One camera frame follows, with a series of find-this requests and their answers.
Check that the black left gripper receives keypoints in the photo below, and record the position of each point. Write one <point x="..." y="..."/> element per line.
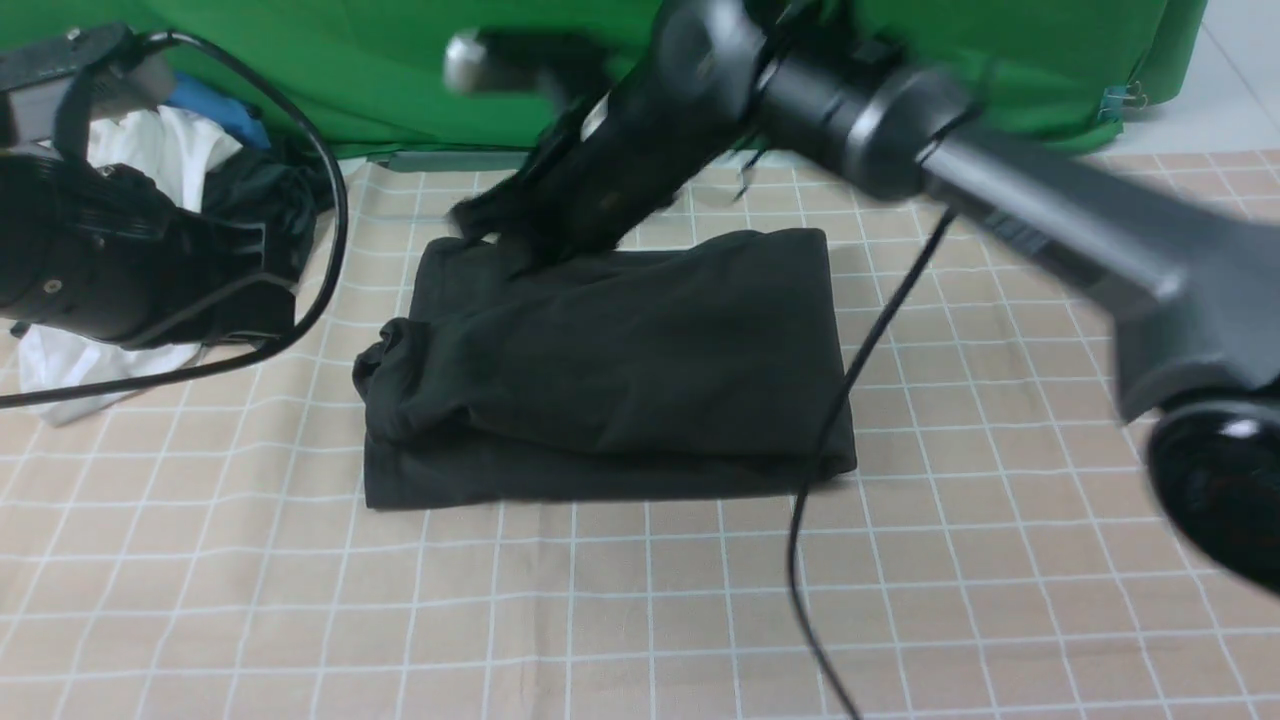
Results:
<point x="215" y="283"/>

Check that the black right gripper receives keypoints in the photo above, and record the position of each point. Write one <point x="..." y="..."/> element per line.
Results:
<point x="561" y="203"/>

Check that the dark gray long-sleeve top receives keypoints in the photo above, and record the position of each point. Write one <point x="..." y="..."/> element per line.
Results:
<point x="624" y="376"/>

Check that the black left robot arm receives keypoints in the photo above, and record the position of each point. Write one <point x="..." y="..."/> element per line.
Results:
<point x="110" y="257"/>

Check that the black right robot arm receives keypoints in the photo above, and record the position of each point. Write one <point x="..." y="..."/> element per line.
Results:
<point x="1191" y="292"/>

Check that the dark teal crumpled garment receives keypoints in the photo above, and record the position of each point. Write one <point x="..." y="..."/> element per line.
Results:
<point x="284" y="188"/>

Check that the white crumpled shirt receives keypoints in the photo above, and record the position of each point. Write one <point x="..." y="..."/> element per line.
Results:
<point x="144" y="168"/>

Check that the green backdrop cloth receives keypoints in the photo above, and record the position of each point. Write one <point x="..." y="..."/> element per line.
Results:
<point x="369" y="73"/>

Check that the beige checkered tablecloth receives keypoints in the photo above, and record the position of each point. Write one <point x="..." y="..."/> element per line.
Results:
<point x="204" y="552"/>

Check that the blue binder clip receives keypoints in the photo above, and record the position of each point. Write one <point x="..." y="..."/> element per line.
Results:
<point x="1118" y="99"/>

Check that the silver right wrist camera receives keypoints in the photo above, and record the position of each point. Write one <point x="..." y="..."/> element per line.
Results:
<point x="564" y="67"/>

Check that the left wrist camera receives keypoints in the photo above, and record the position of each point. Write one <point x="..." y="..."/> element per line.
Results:
<point x="53" y="89"/>

